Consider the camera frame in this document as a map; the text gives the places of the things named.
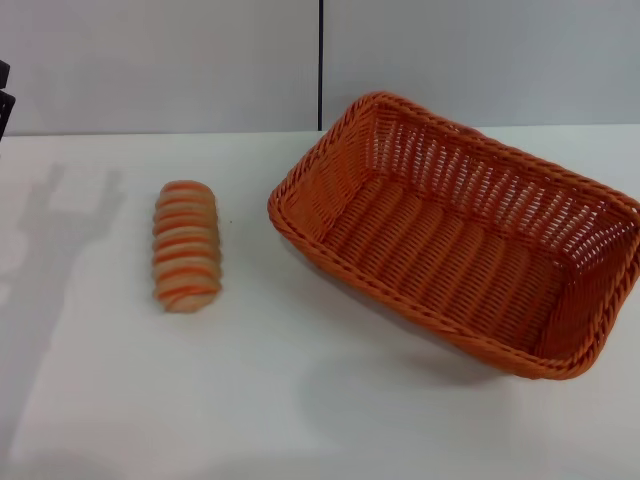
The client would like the orange striped bread roll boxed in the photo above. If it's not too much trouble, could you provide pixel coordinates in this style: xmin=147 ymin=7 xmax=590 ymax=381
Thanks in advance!
xmin=151 ymin=180 xmax=224 ymax=315

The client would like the black vertical wall strip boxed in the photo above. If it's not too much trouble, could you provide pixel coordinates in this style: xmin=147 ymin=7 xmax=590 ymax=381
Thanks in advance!
xmin=315 ymin=0 xmax=325 ymax=132

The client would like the orange woven rectangular basket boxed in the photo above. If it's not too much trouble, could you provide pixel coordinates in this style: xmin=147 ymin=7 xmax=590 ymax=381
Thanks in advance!
xmin=267 ymin=91 xmax=640 ymax=384

